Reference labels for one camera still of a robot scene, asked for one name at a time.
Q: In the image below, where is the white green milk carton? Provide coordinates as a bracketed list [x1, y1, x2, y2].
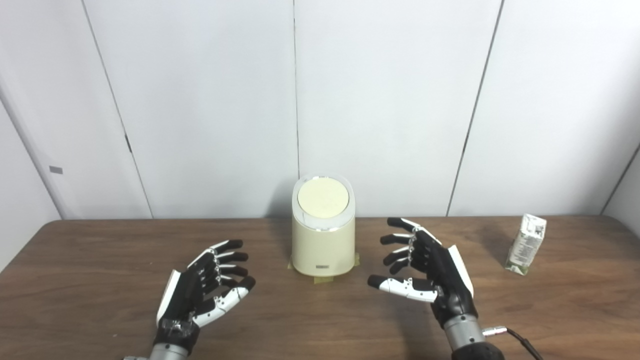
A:
[504, 213, 548, 276]

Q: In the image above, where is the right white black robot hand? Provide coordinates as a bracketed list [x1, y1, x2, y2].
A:
[367, 217, 478, 331]

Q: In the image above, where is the cream round bin lid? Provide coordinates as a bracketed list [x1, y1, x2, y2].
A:
[297, 178, 350, 219]

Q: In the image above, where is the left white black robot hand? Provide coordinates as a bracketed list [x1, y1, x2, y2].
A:
[152, 239, 257, 351]

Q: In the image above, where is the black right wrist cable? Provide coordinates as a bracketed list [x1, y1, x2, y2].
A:
[482, 326, 543, 360]

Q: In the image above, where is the cream-colored round bin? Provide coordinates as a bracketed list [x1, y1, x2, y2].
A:
[291, 174, 357, 277]

